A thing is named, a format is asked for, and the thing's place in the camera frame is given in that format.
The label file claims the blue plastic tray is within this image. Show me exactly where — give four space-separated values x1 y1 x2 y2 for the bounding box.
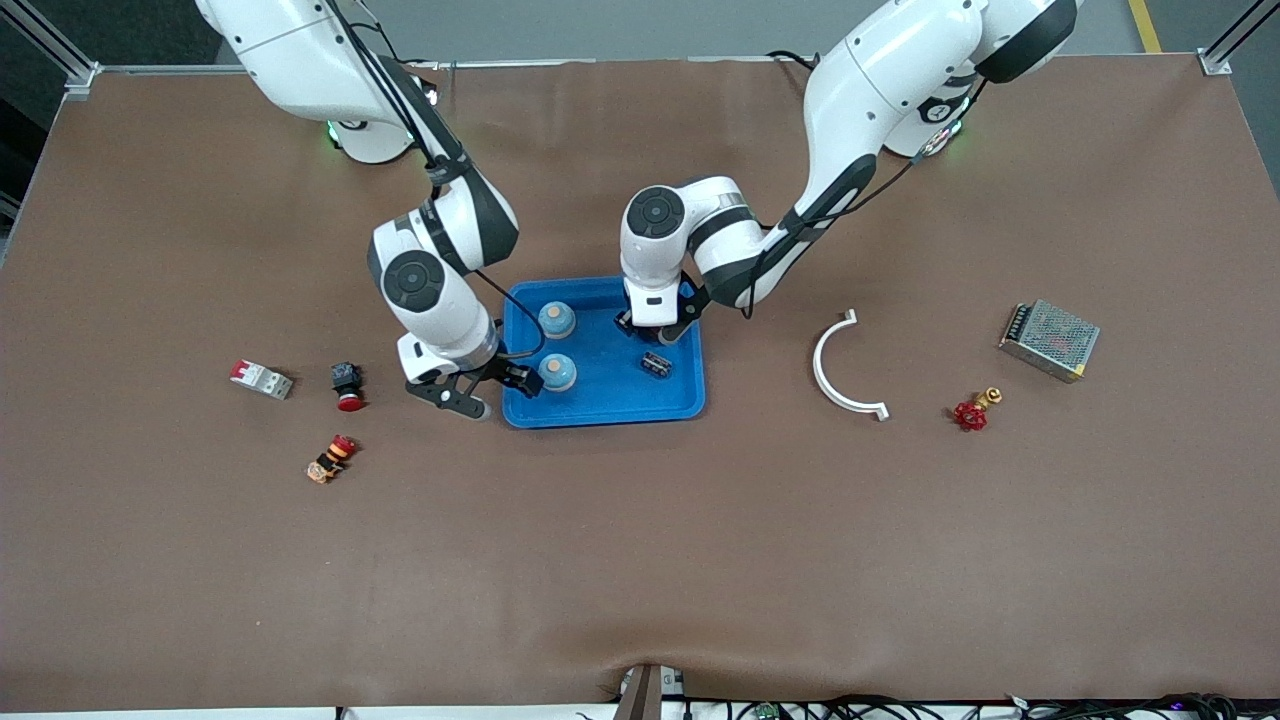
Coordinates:
501 272 707 430

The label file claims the white curved plastic bracket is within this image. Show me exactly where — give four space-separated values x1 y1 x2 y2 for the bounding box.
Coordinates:
812 309 890 423

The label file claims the black cable bundle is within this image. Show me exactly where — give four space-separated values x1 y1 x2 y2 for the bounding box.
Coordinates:
685 692 1280 720

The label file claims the metal table clamp bracket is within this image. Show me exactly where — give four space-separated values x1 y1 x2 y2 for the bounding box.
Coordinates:
615 663 687 720

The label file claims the brown table mat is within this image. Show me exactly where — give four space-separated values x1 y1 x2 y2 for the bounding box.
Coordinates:
0 55 1280 713

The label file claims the aluminium table edge rail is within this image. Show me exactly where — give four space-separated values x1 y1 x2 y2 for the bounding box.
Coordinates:
95 48 1216 76

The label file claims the orange black red push button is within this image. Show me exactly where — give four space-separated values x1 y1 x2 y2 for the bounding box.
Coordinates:
306 434 358 486

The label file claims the metal mesh power supply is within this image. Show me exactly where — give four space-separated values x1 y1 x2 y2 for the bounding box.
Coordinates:
998 299 1102 384

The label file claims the white red circuit breaker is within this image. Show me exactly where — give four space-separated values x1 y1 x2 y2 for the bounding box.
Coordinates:
229 359 295 401

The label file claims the red handle brass valve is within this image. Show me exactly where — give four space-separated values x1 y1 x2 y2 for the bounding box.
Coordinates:
952 387 1004 433

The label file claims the black red emergency stop button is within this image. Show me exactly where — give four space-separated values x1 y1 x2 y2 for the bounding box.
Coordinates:
330 361 366 413

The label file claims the aluminium frame post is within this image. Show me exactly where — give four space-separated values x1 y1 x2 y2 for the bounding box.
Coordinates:
1198 0 1280 77
0 0 101 101

